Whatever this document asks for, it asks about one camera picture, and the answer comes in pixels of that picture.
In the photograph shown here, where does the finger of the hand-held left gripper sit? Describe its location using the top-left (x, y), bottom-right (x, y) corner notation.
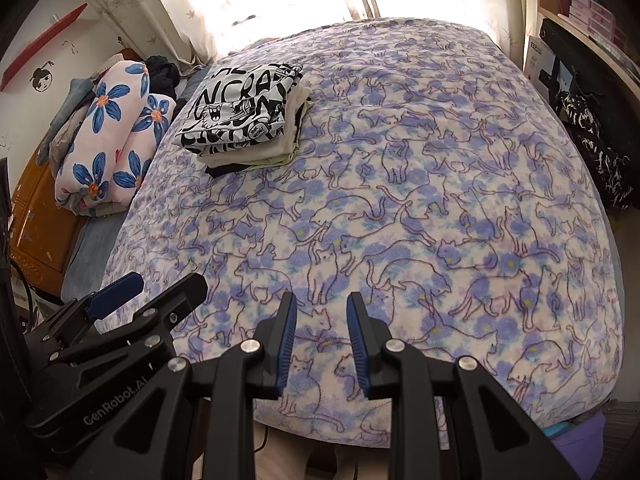
top-left (25, 272), bottom-right (146, 349)
top-left (127, 274), bottom-right (208, 346)

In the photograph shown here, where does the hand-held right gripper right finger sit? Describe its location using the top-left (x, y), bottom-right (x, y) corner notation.
top-left (346, 291), bottom-right (556, 480)

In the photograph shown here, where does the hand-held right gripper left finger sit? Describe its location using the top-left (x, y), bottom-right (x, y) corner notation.
top-left (92, 291), bottom-right (299, 480)

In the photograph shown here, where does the black and white printed shirt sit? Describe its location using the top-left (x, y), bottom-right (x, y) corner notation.
top-left (172, 62), bottom-right (304, 156)

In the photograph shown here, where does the grey bed sheet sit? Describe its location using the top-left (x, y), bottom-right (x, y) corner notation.
top-left (62, 207), bottom-right (132, 302)

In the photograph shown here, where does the wooden bedside cabinet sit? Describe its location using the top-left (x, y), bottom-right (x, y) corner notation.
top-left (10, 145), bottom-right (87, 306)

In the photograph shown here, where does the purple cat print blanket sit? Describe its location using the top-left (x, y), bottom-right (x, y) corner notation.
top-left (102, 17), bottom-right (626, 448)

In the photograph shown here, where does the blue flower print quilt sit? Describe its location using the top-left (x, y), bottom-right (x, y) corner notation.
top-left (54, 60), bottom-right (177, 217)

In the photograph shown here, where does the grey blue clothing pile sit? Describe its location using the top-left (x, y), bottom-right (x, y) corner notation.
top-left (35, 77), bottom-right (97, 167)

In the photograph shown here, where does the cream folded garment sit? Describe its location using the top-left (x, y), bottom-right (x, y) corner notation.
top-left (197, 85), bottom-right (315, 169)

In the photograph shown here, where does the dark cloth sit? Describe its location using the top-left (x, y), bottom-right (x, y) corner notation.
top-left (145, 55), bottom-right (182, 107)

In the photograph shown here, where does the purple storage bin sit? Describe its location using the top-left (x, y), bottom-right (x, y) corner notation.
top-left (554, 409), bottom-right (607, 463)

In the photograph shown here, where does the black white-speckled cloth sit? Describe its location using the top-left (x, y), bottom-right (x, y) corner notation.
top-left (555, 90), bottom-right (635, 211)

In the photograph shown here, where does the cardboard box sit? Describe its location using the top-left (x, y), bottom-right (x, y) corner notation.
top-left (524, 35), bottom-right (576, 107)

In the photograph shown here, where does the wooden bookshelf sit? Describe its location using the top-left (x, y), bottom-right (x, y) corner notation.
top-left (534, 0), bottom-right (640, 93)

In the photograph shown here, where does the stack of pink boxes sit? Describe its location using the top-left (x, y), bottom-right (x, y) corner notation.
top-left (567, 0), bottom-right (632, 47)

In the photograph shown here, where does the black cable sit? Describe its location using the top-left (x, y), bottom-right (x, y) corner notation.
top-left (10, 254), bottom-right (37, 322)

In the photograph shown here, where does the round wall sticker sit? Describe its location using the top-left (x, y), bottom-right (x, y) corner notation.
top-left (32, 60), bottom-right (57, 93)

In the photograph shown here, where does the red wall shelf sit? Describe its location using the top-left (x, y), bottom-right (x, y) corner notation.
top-left (0, 2), bottom-right (89, 92)

